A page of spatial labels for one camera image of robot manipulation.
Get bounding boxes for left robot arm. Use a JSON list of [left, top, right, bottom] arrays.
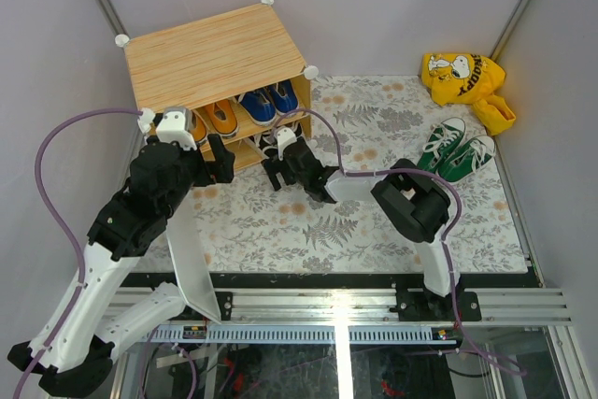
[[7, 135, 235, 398]]

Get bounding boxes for green sneaker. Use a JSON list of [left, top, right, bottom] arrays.
[[437, 135, 495, 183], [417, 117, 466, 173]]

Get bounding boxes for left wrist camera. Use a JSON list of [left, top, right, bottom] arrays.
[[156, 107, 197, 150]]

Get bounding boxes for aluminium rail frame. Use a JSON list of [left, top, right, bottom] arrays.
[[46, 270, 598, 399]]

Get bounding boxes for orange sneaker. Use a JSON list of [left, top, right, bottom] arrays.
[[191, 110, 207, 147], [204, 99, 238, 138]]

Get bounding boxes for black white sneaker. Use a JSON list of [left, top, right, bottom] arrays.
[[247, 133, 278, 159], [286, 121, 306, 139]]

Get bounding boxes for translucent white cabinet door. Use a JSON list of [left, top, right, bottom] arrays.
[[166, 192, 221, 323]]

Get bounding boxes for blue sneaker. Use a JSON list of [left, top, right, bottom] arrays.
[[237, 89, 277, 126], [267, 79, 299, 116]]

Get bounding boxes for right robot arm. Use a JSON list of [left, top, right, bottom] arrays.
[[260, 137, 481, 322]]

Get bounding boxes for yellow Snoopy bag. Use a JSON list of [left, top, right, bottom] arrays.
[[420, 53, 517, 135]]

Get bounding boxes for wooden shoe cabinet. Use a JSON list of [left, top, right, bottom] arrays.
[[115, 0, 319, 169]]

